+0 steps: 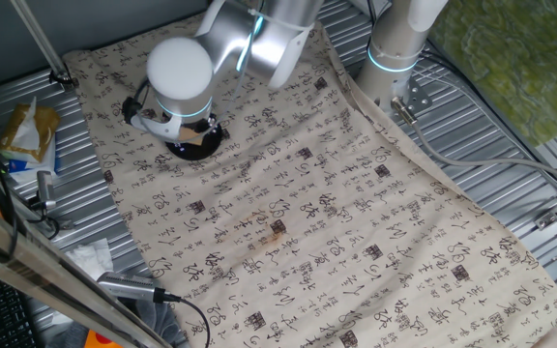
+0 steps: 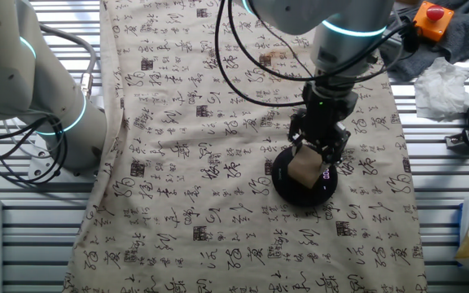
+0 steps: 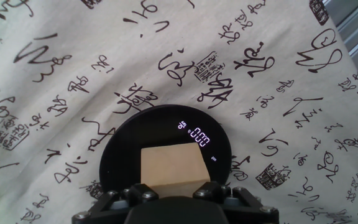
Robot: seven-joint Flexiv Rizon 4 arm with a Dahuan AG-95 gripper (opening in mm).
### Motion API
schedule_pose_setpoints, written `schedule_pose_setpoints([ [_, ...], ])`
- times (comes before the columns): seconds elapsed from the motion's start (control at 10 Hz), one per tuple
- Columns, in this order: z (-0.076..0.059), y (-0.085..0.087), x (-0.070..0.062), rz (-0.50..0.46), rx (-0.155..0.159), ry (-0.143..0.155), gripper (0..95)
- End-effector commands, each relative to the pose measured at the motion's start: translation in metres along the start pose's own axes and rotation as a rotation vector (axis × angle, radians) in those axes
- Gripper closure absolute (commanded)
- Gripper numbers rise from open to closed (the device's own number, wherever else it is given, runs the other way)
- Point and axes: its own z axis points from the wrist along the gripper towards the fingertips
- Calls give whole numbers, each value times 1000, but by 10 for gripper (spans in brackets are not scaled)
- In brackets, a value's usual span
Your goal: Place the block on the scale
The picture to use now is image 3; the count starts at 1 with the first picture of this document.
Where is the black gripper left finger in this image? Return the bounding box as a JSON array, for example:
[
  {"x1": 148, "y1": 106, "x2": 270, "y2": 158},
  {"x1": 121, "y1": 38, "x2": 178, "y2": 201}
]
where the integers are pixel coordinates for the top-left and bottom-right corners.
[{"x1": 72, "y1": 183, "x2": 160, "y2": 224}]

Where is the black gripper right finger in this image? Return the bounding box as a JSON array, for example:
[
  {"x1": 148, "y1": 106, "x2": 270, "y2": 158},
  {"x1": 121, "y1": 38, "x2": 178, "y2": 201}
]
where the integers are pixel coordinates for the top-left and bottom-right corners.
[{"x1": 193, "y1": 182, "x2": 280, "y2": 224}]

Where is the wooden block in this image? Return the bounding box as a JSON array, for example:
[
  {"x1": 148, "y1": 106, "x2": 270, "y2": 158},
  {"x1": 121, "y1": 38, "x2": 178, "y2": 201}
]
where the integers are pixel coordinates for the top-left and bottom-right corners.
[{"x1": 140, "y1": 142, "x2": 211, "y2": 198}]

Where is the black round digital scale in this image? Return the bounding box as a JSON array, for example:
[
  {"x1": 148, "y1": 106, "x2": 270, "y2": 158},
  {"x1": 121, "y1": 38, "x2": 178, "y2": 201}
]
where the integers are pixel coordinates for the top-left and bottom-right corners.
[{"x1": 99, "y1": 104, "x2": 232, "y2": 194}]

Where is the beige calligraphy print cloth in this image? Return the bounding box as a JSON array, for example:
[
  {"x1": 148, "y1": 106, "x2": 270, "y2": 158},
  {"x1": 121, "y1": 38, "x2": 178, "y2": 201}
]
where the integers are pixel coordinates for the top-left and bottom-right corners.
[{"x1": 0, "y1": 0, "x2": 358, "y2": 224}]

